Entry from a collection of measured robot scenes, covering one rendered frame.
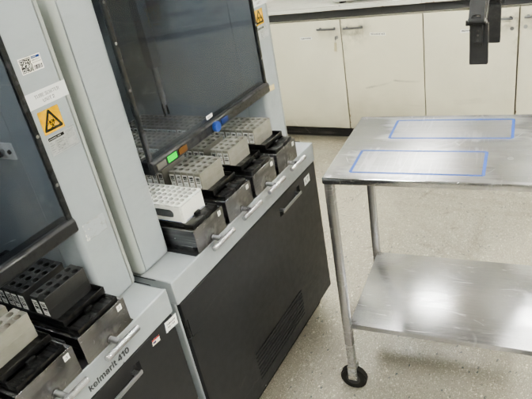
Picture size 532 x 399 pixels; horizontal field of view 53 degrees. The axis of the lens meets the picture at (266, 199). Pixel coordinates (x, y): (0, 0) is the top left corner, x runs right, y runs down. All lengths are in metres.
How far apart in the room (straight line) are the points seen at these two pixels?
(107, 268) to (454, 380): 1.24
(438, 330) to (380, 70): 2.14
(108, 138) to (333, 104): 2.65
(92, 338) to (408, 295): 1.09
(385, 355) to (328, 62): 2.16
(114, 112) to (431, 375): 1.37
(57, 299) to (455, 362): 1.38
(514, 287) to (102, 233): 1.31
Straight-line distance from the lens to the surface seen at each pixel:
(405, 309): 1.84
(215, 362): 1.59
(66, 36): 1.20
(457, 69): 3.45
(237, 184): 1.54
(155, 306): 1.32
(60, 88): 1.18
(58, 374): 1.16
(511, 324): 1.81
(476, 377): 2.04
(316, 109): 3.83
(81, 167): 1.22
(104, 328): 1.21
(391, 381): 2.01
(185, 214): 1.41
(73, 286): 1.23
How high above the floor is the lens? 1.48
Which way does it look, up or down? 28 degrees down
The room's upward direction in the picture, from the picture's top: 11 degrees counter-clockwise
